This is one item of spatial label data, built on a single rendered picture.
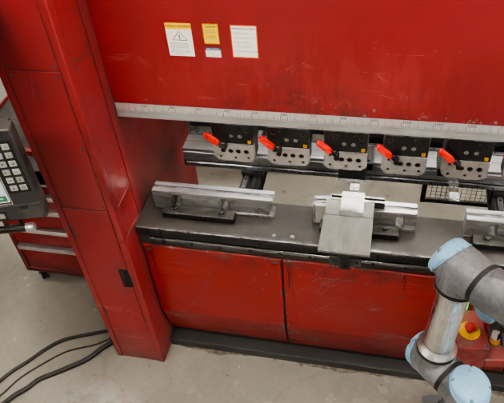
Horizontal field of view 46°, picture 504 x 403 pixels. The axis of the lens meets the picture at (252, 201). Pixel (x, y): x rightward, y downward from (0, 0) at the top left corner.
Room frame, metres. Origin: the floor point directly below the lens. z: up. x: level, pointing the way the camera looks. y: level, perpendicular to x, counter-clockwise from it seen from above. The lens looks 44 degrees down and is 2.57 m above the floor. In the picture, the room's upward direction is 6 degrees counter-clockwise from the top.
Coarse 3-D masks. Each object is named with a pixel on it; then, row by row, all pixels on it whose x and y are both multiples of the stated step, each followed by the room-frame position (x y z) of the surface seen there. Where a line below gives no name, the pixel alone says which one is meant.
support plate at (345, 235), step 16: (336, 208) 1.56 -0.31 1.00; (368, 208) 1.54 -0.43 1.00; (336, 224) 1.48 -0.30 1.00; (352, 224) 1.47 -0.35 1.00; (368, 224) 1.46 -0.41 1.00; (320, 240) 1.41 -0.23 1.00; (336, 240) 1.40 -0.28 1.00; (352, 240) 1.39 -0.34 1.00; (368, 240) 1.39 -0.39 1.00; (368, 256) 1.32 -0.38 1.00
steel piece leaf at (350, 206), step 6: (342, 198) 1.61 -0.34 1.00; (348, 198) 1.60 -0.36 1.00; (354, 198) 1.60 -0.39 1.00; (360, 198) 1.60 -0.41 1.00; (342, 204) 1.58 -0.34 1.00; (348, 204) 1.57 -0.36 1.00; (354, 204) 1.57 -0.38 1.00; (360, 204) 1.57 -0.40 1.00; (342, 210) 1.54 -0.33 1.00; (348, 210) 1.54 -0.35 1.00; (354, 210) 1.54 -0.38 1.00; (360, 210) 1.53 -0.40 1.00; (354, 216) 1.51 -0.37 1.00; (360, 216) 1.50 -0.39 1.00
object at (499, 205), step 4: (488, 192) 1.81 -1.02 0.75; (492, 192) 1.72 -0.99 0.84; (496, 192) 1.68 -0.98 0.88; (500, 192) 1.68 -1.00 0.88; (488, 196) 1.79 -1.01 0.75; (492, 196) 1.70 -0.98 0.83; (496, 196) 1.68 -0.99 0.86; (500, 196) 1.67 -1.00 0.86; (488, 200) 1.75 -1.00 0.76; (492, 200) 1.72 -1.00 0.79; (496, 200) 1.67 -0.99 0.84; (500, 200) 1.66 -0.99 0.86; (488, 204) 1.74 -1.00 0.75; (492, 204) 1.71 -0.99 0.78; (496, 204) 1.65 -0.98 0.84; (500, 204) 1.63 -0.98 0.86; (488, 208) 1.72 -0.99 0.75; (492, 208) 1.69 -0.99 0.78; (496, 208) 1.63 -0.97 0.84; (500, 208) 1.61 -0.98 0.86
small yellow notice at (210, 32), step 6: (204, 24) 1.70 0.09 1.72; (210, 24) 1.70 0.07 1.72; (216, 24) 1.69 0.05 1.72; (204, 30) 1.70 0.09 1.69; (210, 30) 1.70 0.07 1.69; (216, 30) 1.69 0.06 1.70; (204, 36) 1.70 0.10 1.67; (210, 36) 1.70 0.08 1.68; (216, 36) 1.69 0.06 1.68; (210, 42) 1.70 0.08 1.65; (216, 42) 1.69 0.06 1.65
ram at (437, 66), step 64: (128, 0) 1.77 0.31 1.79; (192, 0) 1.71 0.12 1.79; (256, 0) 1.66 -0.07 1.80; (320, 0) 1.60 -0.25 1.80; (384, 0) 1.55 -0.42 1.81; (448, 0) 1.51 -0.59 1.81; (128, 64) 1.78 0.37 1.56; (192, 64) 1.72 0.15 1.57; (256, 64) 1.66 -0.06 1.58; (320, 64) 1.60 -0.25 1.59; (384, 64) 1.55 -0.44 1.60; (448, 64) 1.50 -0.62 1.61; (320, 128) 1.60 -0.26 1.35; (384, 128) 1.55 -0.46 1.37
